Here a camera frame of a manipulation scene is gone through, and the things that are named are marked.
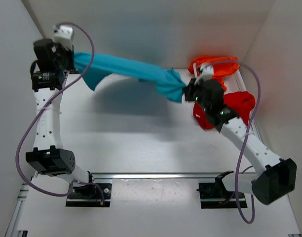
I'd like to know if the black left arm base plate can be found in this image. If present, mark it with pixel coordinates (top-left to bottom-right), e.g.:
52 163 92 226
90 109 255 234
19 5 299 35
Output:
66 181 112 208

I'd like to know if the red t shirt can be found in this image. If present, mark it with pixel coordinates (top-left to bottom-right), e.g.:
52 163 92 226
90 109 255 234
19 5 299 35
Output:
193 91 256 130

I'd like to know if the white wire rack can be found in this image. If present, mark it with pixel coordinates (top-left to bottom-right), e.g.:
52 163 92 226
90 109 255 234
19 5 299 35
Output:
193 62 248 93

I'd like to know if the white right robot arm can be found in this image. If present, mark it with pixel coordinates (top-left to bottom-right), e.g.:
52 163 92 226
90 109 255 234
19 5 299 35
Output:
183 78 297 205

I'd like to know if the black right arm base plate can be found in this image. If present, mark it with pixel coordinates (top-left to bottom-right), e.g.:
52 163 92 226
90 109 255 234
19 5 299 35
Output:
196 171 237 209

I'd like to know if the teal t shirt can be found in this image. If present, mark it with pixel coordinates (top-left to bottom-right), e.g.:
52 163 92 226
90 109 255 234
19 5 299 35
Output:
74 52 186 103

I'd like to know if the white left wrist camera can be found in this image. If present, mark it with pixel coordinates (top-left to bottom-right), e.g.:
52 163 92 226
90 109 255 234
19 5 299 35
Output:
53 25 74 51

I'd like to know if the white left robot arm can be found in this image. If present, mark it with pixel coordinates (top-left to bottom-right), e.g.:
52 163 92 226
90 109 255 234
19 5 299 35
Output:
26 39 91 184

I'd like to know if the orange t shirt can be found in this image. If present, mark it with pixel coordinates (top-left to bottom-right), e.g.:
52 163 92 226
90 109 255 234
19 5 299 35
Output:
188 55 239 91

